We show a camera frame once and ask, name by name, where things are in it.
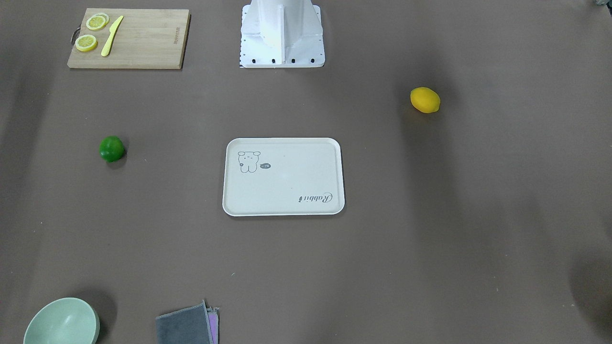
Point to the grey folded cloth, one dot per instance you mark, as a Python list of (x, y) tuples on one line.
[(186, 326)]

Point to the lemon slice upper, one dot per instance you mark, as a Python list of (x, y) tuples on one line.
[(97, 21)]

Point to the lemon slice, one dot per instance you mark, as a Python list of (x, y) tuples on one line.
[(86, 43), (97, 21)]

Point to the purple cloth underneath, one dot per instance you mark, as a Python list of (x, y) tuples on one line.
[(213, 319)]

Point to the white rabbit print tray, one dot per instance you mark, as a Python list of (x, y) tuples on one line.
[(283, 176)]

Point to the green lime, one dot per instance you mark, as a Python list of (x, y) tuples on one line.
[(111, 149)]

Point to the lemon slice lower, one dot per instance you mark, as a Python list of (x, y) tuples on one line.
[(86, 43)]

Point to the mint green bowl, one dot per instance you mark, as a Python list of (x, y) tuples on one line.
[(64, 321)]

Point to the bamboo cutting board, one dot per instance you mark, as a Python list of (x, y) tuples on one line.
[(145, 39)]

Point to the yellow lemon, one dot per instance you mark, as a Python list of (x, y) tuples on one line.
[(425, 100)]

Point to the yellow plastic knife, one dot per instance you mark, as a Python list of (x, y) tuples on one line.
[(112, 33)]

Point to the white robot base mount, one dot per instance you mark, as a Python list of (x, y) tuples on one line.
[(281, 34)]

